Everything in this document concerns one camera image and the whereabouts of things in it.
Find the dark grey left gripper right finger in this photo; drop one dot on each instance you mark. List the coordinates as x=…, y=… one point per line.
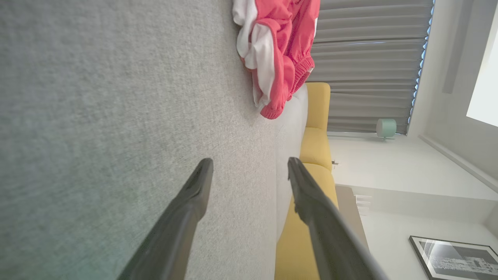
x=327, y=233

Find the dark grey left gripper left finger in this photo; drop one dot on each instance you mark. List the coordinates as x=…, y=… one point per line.
x=175, y=233

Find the red ribbed shorts white stripe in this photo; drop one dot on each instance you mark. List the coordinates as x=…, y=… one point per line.
x=284, y=46

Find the beige partition panel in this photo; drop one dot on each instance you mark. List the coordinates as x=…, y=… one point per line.
x=350, y=214

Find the white slatted railing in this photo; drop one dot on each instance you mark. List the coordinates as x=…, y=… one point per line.
x=363, y=204

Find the mint green lamp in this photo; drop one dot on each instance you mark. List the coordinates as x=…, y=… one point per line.
x=386, y=128

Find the black framed picture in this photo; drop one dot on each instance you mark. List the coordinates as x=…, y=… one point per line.
x=459, y=260

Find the grey and yellow sofa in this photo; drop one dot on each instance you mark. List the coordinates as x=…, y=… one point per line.
x=116, y=97

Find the grey pleated curtain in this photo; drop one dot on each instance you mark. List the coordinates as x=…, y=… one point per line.
x=365, y=77

